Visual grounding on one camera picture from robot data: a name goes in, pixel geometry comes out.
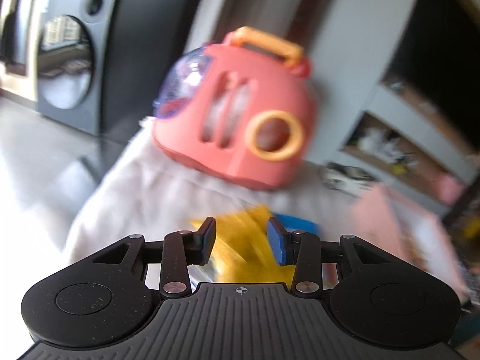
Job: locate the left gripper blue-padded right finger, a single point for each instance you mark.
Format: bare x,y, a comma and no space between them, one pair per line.
303,250

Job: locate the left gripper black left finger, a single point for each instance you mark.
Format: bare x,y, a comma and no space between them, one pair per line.
177,251

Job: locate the blue snack packet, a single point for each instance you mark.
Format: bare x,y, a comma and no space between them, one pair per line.
292,223

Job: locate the yellow snack packet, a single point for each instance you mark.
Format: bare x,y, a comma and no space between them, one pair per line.
241,253

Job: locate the pink cardboard box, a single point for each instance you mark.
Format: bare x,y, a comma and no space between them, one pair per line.
398,225

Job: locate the toy car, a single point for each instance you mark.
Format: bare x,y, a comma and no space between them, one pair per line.
351,180

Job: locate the pink toy pet carrier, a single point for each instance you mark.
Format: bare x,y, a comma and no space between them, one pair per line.
240,110

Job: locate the white TV cabinet shelf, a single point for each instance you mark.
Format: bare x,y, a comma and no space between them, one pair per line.
406,142

